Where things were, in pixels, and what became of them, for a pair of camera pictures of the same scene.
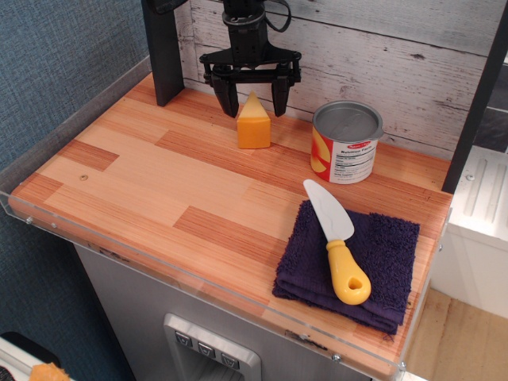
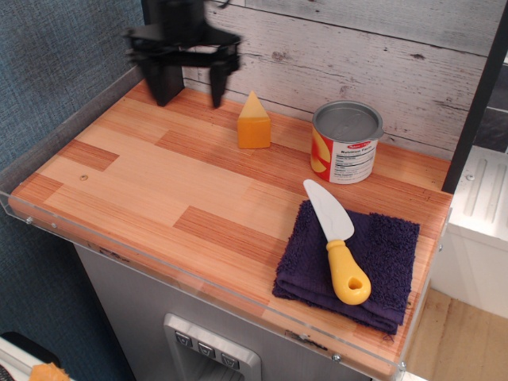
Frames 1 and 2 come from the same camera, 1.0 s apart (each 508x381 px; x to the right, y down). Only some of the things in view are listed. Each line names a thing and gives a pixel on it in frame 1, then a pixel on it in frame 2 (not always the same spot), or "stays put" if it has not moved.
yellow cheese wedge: x=253 y=125 stays put
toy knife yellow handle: x=352 y=285 stays put
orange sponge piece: x=48 y=372 stays put
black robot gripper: x=251 y=59 → x=176 y=34
